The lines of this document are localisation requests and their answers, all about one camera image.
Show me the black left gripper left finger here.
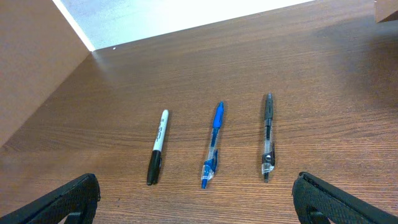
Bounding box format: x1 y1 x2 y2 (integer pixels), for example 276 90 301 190
1 173 101 224

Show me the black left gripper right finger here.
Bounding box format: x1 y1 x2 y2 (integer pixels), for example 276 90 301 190
292 172 397 224

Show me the black retractable pen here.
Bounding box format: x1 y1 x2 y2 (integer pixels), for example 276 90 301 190
261 93 275 183

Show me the black and white marker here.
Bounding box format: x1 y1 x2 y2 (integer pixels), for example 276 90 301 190
147 110 169 185

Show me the blue retractable pen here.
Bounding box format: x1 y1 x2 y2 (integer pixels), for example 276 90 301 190
201 101 224 189

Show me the brown cardboard box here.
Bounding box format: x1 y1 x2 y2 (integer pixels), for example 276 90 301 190
374 0 398 23

